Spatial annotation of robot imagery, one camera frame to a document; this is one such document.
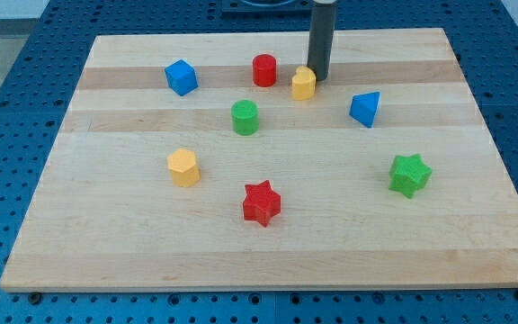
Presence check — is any red star block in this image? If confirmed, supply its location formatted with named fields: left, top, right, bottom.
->
left=242, top=180, right=281, bottom=227

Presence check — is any green cylinder block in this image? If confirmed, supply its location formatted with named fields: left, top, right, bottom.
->
left=231, top=100, right=259, bottom=136

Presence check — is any yellow hexagon block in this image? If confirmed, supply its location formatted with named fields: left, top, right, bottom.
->
left=167, top=148, right=201, bottom=187

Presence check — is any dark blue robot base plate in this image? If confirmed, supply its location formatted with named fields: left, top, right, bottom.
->
left=219, top=0, right=312, bottom=16

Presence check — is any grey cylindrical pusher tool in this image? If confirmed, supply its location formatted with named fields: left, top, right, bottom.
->
left=307, top=0, right=338, bottom=81

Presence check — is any red cylinder block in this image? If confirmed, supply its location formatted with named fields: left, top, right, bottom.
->
left=252, top=54, right=277, bottom=87

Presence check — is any green star block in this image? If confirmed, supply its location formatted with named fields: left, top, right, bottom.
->
left=388, top=154, right=433, bottom=199

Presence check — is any blue triangle block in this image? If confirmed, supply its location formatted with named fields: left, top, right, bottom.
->
left=349, top=92, right=380, bottom=128

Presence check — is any light wooden board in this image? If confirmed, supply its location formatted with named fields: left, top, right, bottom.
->
left=0, top=28, right=518, bottom=293

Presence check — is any yellow heart block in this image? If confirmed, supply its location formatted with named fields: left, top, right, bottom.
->
left=291, top=66, right=317, bottom=101

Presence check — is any blue cube block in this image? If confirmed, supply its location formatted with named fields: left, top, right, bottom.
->
left=165, top=59, right=198, bottom=96

